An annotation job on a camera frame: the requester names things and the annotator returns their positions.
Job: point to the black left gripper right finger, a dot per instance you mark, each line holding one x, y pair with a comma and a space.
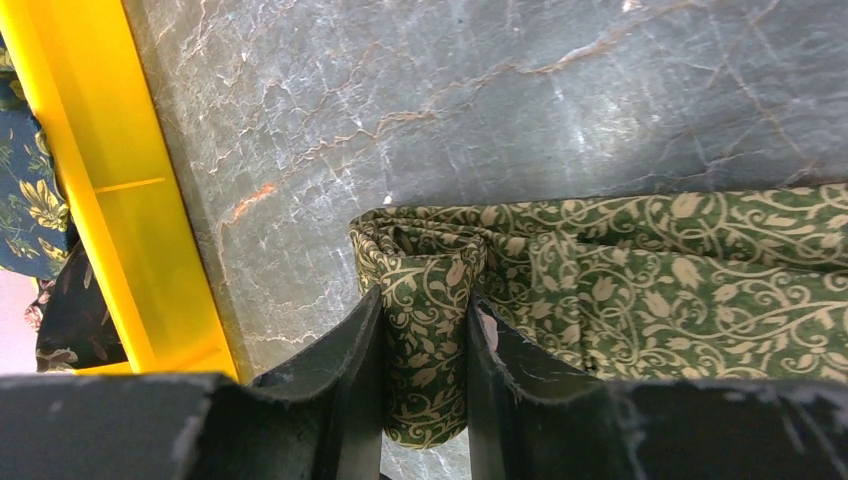
532, 416

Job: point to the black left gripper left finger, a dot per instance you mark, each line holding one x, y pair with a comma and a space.
315, 416

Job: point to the olive green leaf-pattern tie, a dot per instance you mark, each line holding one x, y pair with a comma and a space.
746, 284

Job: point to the dark brown-leaf tie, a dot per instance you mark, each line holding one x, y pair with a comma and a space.
74, 327

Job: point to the yellow plastic bin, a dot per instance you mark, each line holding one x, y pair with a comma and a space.
80, 71

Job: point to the blue yellow-flower tie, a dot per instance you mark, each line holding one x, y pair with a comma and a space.
37, 230

